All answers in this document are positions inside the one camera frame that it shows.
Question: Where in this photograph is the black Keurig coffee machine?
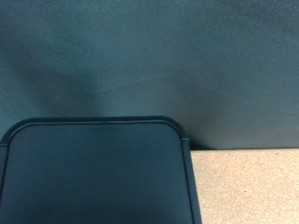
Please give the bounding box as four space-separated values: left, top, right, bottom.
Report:
0 116 204 224

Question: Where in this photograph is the dark grey backdrop board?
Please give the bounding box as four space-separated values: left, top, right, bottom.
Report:
0 0 299 151

